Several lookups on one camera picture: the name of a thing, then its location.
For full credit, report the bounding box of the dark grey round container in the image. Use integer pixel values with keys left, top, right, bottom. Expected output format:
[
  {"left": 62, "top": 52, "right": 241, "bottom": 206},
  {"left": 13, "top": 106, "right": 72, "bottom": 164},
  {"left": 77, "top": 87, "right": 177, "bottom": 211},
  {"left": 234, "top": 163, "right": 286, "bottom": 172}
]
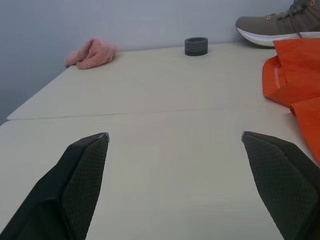
[{"left": 184, "top": 36, "right": 209, "bottom": 56}]

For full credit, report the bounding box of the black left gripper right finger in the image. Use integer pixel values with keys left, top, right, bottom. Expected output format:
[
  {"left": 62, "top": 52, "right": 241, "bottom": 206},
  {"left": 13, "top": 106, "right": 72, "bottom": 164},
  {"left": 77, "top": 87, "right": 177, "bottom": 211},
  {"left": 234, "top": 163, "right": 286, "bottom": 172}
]
[{"left": 241, "top": 130, "right": 320, "bottom": 240}]

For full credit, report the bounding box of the pink fluffy cloth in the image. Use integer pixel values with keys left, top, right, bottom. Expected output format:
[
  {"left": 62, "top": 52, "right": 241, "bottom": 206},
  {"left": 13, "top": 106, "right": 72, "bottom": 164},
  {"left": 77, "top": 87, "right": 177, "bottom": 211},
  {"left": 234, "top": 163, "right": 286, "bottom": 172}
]
[{"left": 64, "top": 37, "right": 119, "bottom": 70}]

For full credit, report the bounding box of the orange cloth garment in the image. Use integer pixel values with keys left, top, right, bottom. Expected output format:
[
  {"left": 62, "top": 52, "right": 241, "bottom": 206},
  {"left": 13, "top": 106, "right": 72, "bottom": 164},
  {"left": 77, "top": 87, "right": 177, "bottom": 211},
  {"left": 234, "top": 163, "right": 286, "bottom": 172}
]
[{"left": 261, "top": 38, "right": 320, "bottom": 167}]

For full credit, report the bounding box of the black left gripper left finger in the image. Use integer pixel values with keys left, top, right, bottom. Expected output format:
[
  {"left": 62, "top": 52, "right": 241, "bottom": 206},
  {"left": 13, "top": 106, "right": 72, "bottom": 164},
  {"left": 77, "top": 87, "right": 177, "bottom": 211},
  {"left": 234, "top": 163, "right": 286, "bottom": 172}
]
[{"left": 0, "top": 132, "right": 110, "bottom": 240}]

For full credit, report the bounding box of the taupe sneaker with white sole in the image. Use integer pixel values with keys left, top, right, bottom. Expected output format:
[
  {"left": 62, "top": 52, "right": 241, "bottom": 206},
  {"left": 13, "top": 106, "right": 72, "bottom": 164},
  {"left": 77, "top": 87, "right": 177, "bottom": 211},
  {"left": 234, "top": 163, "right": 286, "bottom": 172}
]
[{"left": 235, "top": 0, "right": 320, "bottom": 48}]

